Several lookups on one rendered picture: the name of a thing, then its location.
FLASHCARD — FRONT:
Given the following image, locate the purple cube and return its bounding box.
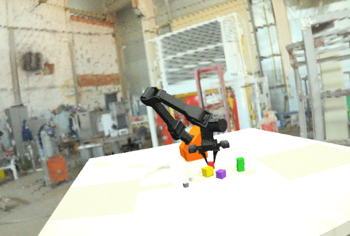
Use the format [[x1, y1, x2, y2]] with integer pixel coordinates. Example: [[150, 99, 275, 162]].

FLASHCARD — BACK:
[[216, 169, 227, 179]]

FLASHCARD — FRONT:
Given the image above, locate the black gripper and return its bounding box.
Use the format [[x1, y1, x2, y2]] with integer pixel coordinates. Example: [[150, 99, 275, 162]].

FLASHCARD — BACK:
[[188, 132, 230, 165]]

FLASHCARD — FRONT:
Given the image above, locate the yellow block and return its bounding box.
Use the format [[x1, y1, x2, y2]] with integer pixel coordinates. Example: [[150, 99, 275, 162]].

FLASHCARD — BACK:
[[201, 166, 214, 177]]

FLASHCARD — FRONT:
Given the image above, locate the green block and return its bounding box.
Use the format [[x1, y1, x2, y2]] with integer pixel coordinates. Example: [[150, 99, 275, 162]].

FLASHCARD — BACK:
[[236, 164, 245, 172], [236, 157, 245, 166]]

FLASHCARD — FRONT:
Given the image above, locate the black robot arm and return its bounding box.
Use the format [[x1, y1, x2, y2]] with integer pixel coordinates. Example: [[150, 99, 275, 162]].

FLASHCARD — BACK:
[[140, 87, 228, 152]]

